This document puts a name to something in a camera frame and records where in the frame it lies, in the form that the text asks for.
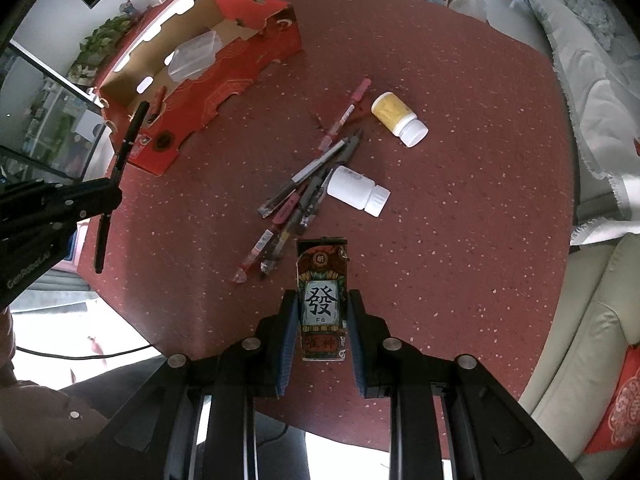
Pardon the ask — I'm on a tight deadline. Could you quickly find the red gel pen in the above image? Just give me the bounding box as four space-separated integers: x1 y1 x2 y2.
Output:
231 186 306 284

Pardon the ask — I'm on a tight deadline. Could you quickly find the beige leather sofa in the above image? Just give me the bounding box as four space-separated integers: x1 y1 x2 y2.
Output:
520 234 639 479

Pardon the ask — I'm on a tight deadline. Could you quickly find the red cardboard box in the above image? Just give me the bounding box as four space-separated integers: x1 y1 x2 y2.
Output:
96 0 302 176

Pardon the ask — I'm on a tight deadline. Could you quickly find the black grey gel pen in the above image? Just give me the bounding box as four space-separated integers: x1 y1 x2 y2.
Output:
259 169 330 278

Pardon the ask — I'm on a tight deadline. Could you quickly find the grey white pen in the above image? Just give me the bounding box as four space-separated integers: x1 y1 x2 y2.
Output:
257 130 361 218

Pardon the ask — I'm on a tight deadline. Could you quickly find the yellow label pill bottle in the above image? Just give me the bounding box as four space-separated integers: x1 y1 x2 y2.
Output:
371 91 428 148

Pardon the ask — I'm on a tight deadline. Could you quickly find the red patterned cushion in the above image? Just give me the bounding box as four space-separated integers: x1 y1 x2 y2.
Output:
585 344 640 454

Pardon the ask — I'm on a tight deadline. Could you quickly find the pink pen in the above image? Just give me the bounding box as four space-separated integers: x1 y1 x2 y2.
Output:
318 77 371 153

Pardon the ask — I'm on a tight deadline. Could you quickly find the glass cabinet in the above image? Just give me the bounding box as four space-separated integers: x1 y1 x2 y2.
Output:
1 42 105 184

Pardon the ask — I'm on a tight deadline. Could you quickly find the green plant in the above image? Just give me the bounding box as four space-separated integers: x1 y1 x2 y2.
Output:
67 14 132 86

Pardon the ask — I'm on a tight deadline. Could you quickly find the white pill bottle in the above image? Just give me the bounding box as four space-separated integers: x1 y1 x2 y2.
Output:
326 166 390 218

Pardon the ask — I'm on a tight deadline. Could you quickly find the white sofa blanket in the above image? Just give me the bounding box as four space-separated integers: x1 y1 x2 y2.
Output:
528 0 639 246

